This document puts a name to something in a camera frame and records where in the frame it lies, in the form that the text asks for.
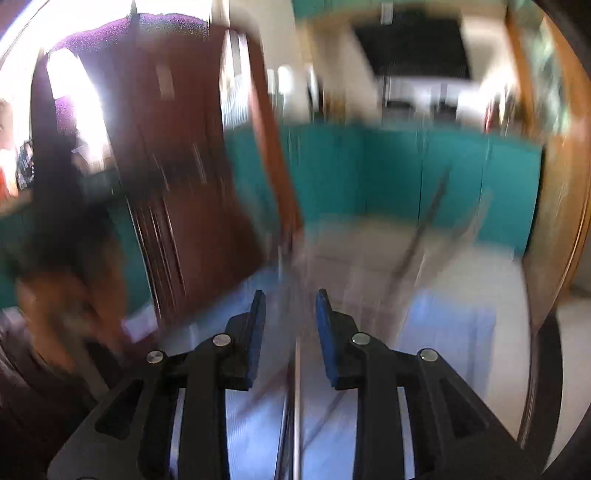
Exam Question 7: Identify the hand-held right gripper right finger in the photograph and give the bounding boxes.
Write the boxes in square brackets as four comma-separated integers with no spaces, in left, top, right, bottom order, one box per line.
[315,288,543,480]

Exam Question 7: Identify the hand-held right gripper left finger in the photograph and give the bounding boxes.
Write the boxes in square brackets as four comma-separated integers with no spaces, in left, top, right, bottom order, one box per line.
[46,290,267,480]

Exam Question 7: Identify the white plastic utensil basket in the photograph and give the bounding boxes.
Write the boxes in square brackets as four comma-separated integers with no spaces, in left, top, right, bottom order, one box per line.
[295,215,467,333]

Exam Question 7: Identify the dark wooden chopstick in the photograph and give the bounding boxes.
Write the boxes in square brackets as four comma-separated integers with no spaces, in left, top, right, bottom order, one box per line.
[392,170,451,289]

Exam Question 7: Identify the light grey chopstick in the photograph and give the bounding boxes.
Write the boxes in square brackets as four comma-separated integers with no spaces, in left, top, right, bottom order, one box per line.
[455,187,493,252]

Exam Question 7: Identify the person's left hand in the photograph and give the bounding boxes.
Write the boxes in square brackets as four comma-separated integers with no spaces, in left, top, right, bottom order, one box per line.
[16,268,127,367]

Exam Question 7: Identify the blue striped cloth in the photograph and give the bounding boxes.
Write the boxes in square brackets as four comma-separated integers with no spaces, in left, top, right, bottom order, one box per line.
[161,272,502,480]

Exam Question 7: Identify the brown wooden chair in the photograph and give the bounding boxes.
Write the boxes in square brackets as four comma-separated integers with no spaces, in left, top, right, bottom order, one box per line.
[28,14,303,335]

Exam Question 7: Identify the teal base cabinets under stove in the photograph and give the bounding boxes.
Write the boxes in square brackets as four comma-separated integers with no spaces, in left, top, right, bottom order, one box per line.
[225,121,546,254]

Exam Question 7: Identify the black range hood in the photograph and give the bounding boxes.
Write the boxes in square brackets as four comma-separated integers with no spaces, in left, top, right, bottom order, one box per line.
[350,16,472,80]

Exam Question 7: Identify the wood framed glass door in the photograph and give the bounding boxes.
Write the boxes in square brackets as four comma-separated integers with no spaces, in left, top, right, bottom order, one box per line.
[505,0,591,333]

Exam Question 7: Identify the teal wall cabinets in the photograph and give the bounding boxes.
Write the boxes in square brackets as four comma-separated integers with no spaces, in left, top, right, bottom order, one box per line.
[293,0,465,20]

